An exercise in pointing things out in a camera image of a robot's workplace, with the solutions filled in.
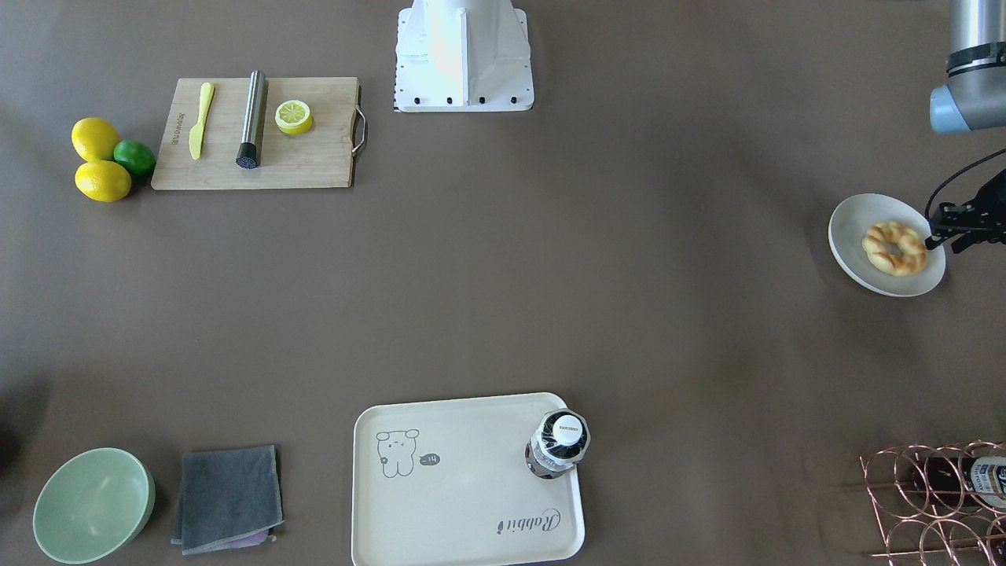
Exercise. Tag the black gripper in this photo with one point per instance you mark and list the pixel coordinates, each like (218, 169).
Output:
(968, 218)

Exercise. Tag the grey round plate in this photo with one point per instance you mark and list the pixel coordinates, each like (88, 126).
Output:
(849, 223)

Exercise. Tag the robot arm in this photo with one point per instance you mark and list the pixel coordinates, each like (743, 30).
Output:
(972, 99)

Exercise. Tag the dark drink bottle on tray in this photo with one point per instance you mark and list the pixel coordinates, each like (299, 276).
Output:
(558, 444)

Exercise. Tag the cream rabbit tray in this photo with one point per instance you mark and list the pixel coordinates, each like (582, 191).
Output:
(446, 483)

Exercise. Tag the dark bottle in rack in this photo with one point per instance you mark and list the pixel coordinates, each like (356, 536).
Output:
(962, 483)

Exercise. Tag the half lemon slice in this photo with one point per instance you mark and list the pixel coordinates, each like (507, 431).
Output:
(293, 117)

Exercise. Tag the wooden cutting board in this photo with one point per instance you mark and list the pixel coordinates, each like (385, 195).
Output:
(322, 158)

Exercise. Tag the yellow plastic knife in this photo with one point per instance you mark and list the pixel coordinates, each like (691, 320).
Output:
(196, 134)

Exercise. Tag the grey folded cloth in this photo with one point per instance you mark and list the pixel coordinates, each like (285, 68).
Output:
(228, 499)

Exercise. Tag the green lime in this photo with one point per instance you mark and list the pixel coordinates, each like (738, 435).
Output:
(137, 158)

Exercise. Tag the lower yellow lemon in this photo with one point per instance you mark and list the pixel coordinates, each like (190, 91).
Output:
(103, 181)

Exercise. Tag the yellow lemon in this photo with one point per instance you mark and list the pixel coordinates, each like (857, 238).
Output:
(94, 139)
(103, 181)

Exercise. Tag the upper yellow lemon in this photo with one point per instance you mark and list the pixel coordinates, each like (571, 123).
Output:
(94, 139)

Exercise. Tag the mint green bowl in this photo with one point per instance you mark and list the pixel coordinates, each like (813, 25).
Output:
(92, 505)

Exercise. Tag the twisted ring donut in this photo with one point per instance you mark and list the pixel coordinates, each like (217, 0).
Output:
(895, 249)

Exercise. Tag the copper wire bottle rack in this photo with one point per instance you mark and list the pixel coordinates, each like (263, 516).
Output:
(936, 505)

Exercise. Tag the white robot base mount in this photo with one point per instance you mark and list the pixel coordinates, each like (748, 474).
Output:
(463, 56)

